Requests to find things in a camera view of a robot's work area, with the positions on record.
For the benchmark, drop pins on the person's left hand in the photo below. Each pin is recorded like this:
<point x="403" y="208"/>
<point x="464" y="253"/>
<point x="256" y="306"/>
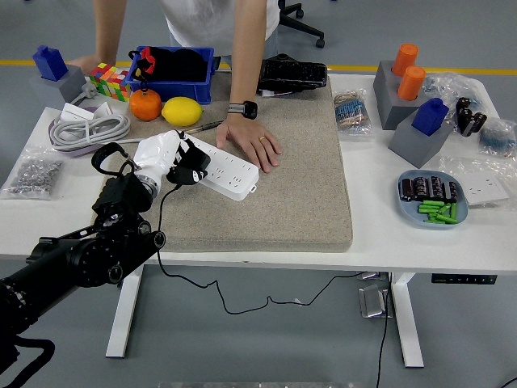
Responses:
<point x="246" y="139"/>

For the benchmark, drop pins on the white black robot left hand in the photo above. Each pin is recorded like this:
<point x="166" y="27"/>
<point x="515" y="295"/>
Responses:
<point x="155" y="151"/>

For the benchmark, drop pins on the person's right hand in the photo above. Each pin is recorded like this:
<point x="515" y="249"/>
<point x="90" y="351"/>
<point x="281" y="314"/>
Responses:
<point x="89" y="62"/>

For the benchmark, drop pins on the white power strip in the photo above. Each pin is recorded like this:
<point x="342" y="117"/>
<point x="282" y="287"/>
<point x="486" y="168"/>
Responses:
<point x="234" y="174"/>

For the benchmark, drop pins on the black plug adapter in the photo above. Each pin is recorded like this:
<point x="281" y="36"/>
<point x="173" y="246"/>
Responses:
<point x="198" y="157"/>

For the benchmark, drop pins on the person's right forearm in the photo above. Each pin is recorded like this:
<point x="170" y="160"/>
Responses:
<point x="108" y="28"/>

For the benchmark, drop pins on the person's left forearm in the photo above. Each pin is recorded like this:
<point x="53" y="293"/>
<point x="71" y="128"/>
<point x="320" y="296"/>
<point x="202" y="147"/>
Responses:
<point x="246" y="60"/>

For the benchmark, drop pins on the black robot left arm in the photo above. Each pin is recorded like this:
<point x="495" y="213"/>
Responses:
<point x="89" y="258"/>

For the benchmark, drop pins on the multicoloured puzzle cube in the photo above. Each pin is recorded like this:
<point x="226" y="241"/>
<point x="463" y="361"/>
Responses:
<point x="106" y="81"/>

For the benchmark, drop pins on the black wrist watch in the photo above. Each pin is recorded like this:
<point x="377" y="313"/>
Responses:
<point x="246" y="109"/>

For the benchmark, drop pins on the blue block with neck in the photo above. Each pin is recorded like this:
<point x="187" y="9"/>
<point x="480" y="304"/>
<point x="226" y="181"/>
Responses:
<point x="49" y="62"/>
<point x="430" y="117"/>

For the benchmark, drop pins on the grey block base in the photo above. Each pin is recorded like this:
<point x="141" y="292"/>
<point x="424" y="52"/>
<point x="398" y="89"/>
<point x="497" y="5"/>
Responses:
<point x="60" y="91"/>
<point x="416" y="147"/>

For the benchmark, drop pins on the dark pen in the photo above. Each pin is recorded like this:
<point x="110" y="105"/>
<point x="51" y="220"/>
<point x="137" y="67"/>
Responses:
<point x="206" y="126"/>

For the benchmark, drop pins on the orange tangerine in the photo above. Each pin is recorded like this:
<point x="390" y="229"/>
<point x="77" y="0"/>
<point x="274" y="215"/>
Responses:
<point x="145" y="105"/>

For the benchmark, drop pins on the white card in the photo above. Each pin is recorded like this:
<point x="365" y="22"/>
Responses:
<point x="103" y="108"/>

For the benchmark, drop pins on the yellow lemon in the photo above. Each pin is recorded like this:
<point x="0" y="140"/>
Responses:
<point x="182" y="111"/>

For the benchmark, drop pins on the small white box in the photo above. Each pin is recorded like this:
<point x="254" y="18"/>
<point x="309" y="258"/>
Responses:
<point x="76" y="112"/>

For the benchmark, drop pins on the blue plastic bin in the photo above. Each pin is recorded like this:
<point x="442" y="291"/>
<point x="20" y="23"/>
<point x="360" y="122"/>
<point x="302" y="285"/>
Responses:
<point x="182" y="89"/>

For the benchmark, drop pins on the grey-brown mat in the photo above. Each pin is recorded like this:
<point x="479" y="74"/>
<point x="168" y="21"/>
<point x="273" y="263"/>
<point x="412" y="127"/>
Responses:
<point x="262" y="210"/>

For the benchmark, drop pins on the black glossy tray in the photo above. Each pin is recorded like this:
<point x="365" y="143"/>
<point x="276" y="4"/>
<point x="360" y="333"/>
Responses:
<point x="295" y="74"/>

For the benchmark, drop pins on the black cloth with red trim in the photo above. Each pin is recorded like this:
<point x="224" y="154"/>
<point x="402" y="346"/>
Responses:
<point x="182" y="64"/>

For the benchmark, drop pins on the clear bag of resistors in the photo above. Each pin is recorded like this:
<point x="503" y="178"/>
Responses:
<point x="351" y="115"/>

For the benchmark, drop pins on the clear bag of metal nuts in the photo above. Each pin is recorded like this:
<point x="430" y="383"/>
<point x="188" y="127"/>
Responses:
<point x="34" y="175"/>

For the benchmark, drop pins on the person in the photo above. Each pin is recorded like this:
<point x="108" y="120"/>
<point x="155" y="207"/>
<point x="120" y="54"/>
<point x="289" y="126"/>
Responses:
<point x="210" y="20"/>

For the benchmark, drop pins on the black office chair base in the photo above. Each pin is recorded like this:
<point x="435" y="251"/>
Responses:
<point x="301" y="26"/>

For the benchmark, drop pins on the grey base with two holes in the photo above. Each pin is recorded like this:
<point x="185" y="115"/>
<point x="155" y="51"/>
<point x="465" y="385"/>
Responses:
<point x="387" y="101"/>

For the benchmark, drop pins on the white table leg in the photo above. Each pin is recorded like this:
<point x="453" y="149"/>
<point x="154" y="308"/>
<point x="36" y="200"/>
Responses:
<point x="408" y="323"/>
<point x="125" y="319"/>

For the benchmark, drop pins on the orange cylinder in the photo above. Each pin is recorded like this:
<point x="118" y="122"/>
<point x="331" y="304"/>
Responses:
<point x="411" y="83"/>
<point x="406" y="58"/>

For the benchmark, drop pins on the blue-grey plate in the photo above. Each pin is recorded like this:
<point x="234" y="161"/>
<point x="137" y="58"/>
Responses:
<point x="408" y="212"/>

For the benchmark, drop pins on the metal foot pedal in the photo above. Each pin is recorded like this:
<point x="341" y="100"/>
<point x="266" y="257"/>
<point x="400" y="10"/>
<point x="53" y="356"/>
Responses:
<point x="371" y="276"/>
<point x="373" y="301"/>

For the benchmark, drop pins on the green battery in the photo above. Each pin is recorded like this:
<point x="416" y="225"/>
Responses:
<point x="434" y="220"/>
<point x="444" y="210"/>
<point x="428" y="209"/>
<point x="430" y="203"/>
<point x="448" y="219"/>
<point x="453" y="212"/>

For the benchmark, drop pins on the crumpled clear plastic bag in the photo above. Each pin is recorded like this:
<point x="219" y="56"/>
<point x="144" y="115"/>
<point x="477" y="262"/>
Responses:
<point x="452" y="87"/>

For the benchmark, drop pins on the clear bag around socket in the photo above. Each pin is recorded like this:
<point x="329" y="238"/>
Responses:
<point x="460" y="165"/>

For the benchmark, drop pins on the clear bag of blue parts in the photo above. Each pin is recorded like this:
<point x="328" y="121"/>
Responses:
<point x="498" y="137"/>

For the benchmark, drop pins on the black table control panel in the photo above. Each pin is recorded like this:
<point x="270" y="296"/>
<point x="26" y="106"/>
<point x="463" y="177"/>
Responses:
<point x="463" y="279"/>

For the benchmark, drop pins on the white wall socket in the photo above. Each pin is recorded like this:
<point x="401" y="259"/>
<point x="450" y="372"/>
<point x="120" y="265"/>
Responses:
<point x="486" y="191"/>

